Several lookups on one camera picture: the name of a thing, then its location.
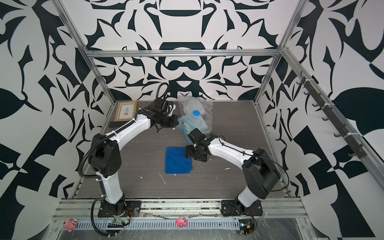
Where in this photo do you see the dark blue towel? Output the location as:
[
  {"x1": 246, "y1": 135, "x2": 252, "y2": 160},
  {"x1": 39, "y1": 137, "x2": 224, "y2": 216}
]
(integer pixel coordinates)
[{"x1": 165, "y1": 147, "x2": 193, "y2": 175}]

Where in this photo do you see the light teal towel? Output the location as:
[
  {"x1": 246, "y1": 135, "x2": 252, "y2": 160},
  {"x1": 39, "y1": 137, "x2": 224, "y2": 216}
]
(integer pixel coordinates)
[{"x1": 178, "y1": 115, "x2": 209, "y2": 135}]

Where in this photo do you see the clear plastic vacuum bag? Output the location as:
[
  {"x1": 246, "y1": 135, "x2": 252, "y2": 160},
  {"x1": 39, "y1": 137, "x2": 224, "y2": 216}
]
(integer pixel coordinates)
[{"x1": 176, "y1": 95, "x2": 213, "y2": 144}]

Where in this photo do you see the grey towel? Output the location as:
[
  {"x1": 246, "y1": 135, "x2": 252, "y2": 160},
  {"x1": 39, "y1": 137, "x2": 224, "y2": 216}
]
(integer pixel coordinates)
[{"x1": 183, "y1": 99, "x2": 207, "y2": 116}]

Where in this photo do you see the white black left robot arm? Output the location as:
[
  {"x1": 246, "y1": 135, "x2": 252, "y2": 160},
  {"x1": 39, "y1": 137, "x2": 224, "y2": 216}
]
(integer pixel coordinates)
[{"x1": 88, "y1": 98, "x2": 179, "y2": 205}]

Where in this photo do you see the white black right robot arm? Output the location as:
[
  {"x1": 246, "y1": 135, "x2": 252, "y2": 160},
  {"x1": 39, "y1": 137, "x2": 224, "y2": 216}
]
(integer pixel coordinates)
[{"x1": 186, "y1": 128, "x2": 281, "y2": 208}]

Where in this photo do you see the black tv remote control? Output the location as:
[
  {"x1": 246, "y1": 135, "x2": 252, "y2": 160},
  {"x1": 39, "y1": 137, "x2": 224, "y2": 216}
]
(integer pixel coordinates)
[{"x1": 109, "y1": 121, "x2": 128, "y2": 128}]

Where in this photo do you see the black electronics box with led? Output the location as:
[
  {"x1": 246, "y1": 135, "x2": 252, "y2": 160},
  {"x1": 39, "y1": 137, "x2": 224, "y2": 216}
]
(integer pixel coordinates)
[{"x1": 240, "y1": 221, "x2": 257, "y2": 236}]

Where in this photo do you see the small green circuit board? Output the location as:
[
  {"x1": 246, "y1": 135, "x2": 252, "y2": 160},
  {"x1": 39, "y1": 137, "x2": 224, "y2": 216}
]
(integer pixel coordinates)
[{"x1": 112, "y1": 219, "x2": 130, "y2": 227}]

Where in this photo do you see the wooden picture frame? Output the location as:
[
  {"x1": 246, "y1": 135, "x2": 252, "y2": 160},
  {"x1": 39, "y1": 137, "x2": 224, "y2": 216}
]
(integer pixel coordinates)
[{"x1": 115, "y1": 101, "x2": 138, "y2": 122}]

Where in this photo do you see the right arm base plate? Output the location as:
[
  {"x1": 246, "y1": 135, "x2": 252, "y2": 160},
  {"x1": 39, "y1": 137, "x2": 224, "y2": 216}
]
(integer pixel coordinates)
[{"x1": 221, "y1": 199, "x2": 263, "y2": 217}]

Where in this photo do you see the magenta toy on rail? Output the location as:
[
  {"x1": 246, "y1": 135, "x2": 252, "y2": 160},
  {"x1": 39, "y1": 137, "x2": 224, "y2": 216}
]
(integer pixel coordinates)
[{"x1": 176, "y1": 216, "x2": 188, "y2": 227}]

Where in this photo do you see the white slotted cable duct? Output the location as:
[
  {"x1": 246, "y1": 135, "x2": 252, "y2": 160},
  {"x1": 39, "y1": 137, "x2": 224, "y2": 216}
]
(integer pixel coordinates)
[{"x1": 95, "y1": 219, "x2": 240, "y2": 231}]

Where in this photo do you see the black corrugated cable conduit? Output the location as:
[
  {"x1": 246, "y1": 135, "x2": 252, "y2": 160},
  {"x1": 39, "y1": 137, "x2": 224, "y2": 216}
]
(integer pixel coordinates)
[{"x1": 77, "y1": 125, "x2": 130, "y2": 179}]

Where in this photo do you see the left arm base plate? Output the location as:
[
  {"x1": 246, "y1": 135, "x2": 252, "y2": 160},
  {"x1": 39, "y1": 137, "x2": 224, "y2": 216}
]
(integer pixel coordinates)
[{"x1": 97, "y1": 200, "x2": 142, "y2": 218}]

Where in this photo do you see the pink toy on rail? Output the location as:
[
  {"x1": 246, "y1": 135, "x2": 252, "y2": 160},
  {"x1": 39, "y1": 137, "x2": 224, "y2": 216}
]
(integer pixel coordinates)
[{"x1": 62, "y1": 219, "x2": 78, "y2": 233}]

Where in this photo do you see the black wall hook rack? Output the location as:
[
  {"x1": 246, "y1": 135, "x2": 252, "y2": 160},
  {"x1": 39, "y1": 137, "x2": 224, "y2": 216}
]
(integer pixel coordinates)
[{"x1": 298, "y1": 77, "x2": 367, "y2": 159}]

